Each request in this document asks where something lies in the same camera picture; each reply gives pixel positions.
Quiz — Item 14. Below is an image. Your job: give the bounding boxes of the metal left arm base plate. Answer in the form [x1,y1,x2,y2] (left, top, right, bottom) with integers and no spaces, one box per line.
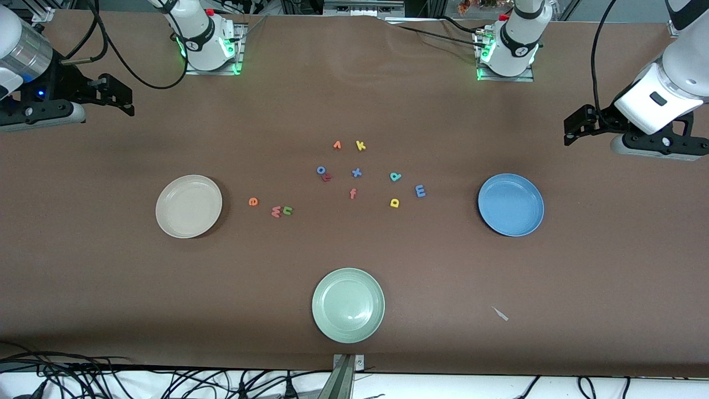
[475,30,535,83]

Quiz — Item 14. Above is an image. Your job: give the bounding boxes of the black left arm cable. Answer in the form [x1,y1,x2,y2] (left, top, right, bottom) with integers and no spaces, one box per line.
[590,0,618,125]

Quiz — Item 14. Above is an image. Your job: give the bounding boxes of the paper table cover sheet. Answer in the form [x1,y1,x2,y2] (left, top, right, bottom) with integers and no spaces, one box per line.
[0,11,709,378]

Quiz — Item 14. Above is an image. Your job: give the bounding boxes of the black cable on table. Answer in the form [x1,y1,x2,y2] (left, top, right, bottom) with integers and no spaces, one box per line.
[388,19,488,50]

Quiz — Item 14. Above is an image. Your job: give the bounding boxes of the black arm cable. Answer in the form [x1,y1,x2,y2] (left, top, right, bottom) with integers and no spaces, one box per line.
[61,0,192,90]
[590,0,618,125]

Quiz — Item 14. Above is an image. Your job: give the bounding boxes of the grey metal box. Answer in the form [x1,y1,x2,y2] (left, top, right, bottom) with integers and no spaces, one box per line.
[323,0,405,17]

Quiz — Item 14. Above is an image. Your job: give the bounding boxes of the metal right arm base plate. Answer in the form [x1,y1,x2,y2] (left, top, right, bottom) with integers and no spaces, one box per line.
[184,22,245,76]

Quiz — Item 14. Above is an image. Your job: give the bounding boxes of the black cable tangle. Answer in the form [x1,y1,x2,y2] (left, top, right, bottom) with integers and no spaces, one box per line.
[0,341,333,399]

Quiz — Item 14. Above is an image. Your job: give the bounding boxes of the beige brown plate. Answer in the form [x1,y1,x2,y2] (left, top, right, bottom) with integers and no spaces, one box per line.
[155,175,223,239]

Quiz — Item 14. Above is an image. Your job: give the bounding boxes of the metal table edge bracket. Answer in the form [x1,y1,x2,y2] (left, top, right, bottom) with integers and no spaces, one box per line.
[331,354,366,399]

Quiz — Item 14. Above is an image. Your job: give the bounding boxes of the blue plate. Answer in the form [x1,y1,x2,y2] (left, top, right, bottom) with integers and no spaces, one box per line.
[477,173,545,238]

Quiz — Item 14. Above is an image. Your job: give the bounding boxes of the pale green plate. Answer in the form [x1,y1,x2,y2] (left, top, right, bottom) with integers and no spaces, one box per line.
[311,268,386,344]

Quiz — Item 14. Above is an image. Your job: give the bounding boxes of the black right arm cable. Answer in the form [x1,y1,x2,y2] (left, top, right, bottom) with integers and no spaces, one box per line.
[61,0,192,90]

